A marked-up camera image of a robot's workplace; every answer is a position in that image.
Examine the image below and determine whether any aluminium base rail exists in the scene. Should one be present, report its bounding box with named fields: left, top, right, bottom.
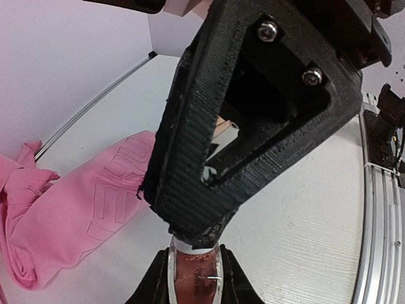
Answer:
left=352, top=93, right=403, bottom=303

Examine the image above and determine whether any nail polish bottle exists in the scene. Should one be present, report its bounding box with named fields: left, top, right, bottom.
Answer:
left=167, top=237, right=224, bottom=304

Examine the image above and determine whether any white nail polish cap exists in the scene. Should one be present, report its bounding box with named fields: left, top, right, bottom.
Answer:
left=173, top=166, right=217, bottom=255

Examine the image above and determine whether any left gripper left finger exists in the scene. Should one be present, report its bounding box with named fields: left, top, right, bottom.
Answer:
left=125, top=248, right=170, bottom=304

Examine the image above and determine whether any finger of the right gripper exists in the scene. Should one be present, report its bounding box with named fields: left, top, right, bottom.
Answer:
left=142, top=1, right=362, bottom=249

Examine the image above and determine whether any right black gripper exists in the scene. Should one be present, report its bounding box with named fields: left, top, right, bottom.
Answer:
left=300, top=1, right=392, bottom=70

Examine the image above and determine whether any pink sweatshirt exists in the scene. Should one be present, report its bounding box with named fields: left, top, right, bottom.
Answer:
left=1, top=130, right=155, bottom=291

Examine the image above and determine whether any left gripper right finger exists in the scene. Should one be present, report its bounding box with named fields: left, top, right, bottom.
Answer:
left=220, top=244, right=264, bottom=304

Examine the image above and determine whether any mannequin hand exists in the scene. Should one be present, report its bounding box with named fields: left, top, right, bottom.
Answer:
left=213, top=116, right=239, bottom=139

